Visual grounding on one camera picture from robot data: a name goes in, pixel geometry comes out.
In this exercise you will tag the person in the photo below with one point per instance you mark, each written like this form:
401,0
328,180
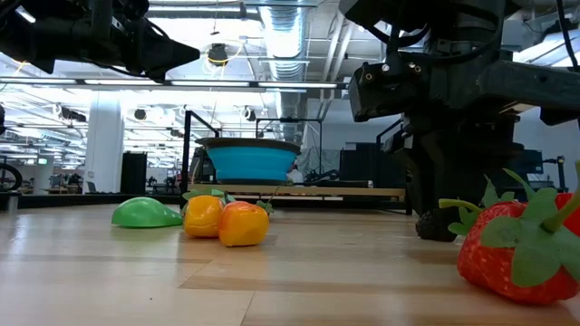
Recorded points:
295,175

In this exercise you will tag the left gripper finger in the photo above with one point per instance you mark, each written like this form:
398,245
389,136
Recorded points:
167,45
165,65

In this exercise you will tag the orange yellow toy pear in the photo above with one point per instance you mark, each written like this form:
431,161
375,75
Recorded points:
204,219
242,226

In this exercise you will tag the red toy strawberry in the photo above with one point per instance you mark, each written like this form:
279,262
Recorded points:
494,267
572,217

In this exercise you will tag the black background monitor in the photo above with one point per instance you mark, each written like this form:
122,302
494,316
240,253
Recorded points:
199,165

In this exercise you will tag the black cabinet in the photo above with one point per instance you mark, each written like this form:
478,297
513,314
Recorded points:
133,174

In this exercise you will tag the black aluminium rig frame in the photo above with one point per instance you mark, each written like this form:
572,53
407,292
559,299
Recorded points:
68,200

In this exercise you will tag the blue collapsible bowl grey rim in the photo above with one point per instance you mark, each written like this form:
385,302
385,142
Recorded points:
249,163

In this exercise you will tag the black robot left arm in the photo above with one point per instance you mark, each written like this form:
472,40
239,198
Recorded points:
45,41

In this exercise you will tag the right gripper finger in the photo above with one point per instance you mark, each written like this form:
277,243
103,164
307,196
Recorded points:
485,163
430,163

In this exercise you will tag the black ceiling camera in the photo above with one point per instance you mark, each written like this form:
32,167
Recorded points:
218,54

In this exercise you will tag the black metal frame stand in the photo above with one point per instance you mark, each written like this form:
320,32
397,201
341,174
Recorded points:
290,120

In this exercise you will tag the silver ventilation duct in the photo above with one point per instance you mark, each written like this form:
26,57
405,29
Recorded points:
285,36

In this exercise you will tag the black background workstation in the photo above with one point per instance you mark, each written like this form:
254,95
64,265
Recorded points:
532,163

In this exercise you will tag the green toy avocado half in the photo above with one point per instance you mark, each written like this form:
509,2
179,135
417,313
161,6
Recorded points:
140,213

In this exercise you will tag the LED light bar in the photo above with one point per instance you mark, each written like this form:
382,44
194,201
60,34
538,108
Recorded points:
204,84

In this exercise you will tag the white square pillar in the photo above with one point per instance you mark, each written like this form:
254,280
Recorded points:
104,145

